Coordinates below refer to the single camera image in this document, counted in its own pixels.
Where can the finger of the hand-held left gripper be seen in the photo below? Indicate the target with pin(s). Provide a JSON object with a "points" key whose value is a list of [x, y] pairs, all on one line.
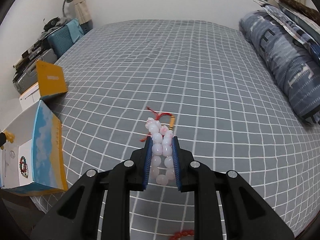
{"points": [[2, 140]]}

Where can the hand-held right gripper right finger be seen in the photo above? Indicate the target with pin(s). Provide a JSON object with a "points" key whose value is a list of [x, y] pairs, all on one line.
{"points": [[176, 165]]}

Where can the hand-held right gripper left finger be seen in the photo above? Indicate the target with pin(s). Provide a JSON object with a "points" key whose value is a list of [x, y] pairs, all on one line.
{"points": [[147, 165]]}

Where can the blue yellow cardboard box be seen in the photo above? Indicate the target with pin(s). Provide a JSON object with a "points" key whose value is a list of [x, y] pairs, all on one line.
{"points": [[47, 142]]}

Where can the grey checked bed sheet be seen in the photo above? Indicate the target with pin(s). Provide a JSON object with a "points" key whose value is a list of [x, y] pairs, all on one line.
{"points": [[175, 67]]}

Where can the teal suitcase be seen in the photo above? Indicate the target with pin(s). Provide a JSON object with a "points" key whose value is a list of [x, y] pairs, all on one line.
{"points": [[62, 41]]}

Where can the dark clothing pile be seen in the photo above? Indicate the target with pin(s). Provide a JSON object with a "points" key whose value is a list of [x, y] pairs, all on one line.
{"points": [[53, 23]]}

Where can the teal cloth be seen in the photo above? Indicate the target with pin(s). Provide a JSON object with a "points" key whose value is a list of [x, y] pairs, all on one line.
{"points": [[75, 27]]}

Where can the folded blue grey quilt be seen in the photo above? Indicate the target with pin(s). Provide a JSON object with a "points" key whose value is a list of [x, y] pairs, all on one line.
{"points": [[280, 55]]}

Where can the blue patterned pillow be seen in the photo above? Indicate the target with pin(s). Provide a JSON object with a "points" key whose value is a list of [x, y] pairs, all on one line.
{"points": [[295, 27]]}

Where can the brown patterned blanket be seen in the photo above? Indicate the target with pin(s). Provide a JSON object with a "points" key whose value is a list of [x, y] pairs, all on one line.
{"points": [[300, 7]]}

